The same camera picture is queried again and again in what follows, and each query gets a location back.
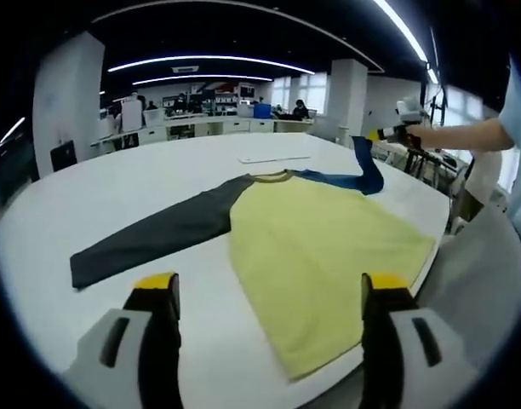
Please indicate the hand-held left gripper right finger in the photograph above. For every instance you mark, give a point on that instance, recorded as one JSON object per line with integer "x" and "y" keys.
{"x": 405, "y": 353}

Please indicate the long white cabinet counter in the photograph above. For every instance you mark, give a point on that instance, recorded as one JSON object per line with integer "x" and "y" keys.
{"x": 209, "y": 127}

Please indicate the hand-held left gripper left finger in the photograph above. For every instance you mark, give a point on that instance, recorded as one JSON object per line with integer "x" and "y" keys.
{"x": 116, "y": 353}

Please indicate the person's light blue shirt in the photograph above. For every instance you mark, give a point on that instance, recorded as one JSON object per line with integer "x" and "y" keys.
{"x": 520, "y": 140}

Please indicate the white upright board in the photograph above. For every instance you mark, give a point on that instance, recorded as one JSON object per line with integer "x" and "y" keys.
{"x": 131, "y": 115}

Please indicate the straight ceiling light strip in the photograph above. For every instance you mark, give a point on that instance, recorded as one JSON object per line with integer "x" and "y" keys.
{"x": 407, "y": 38}

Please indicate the ceiling air vent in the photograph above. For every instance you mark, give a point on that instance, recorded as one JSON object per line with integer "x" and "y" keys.
{"x": 185, "y": 68}

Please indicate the yellow garment with dark sleeves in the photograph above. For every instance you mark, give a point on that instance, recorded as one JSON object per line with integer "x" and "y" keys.
{"x": 311, "y": 238}

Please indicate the blue storage bin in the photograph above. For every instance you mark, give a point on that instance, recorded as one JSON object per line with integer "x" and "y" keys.
{"x": 262, "y": 111}

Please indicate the black cabinet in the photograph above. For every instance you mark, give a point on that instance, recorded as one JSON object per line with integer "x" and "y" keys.
{"x": 64, "y": 157}

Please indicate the white flat table strip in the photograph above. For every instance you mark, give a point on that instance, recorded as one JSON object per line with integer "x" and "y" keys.
{"x": 273, "y": 159}

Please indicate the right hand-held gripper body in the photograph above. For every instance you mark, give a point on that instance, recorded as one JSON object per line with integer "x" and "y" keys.
{"x": 408, "y": 111}

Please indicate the long curved ceiling light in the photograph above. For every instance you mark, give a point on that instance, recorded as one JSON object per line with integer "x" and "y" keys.
{"x": 209, "y": 77}
{"x": 209, "y": 57}

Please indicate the person's grey trousers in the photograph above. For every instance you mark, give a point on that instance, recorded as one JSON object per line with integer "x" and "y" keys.
{"x": 469, "y": 289}

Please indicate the background storage shelf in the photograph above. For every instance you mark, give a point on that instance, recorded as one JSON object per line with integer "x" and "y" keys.
{"x": 213, "y": 100}

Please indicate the white square pillar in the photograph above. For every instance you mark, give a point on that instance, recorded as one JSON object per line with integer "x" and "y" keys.
{"x": 350, "y": 102}
{"x": 66, "y": 93}

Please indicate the person's right hand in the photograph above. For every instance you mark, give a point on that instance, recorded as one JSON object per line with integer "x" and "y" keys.
{"x": 419, "y": 137}

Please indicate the black monitor stand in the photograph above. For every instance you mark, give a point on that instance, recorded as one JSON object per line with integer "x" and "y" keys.
{"x": 435, "y": 102}

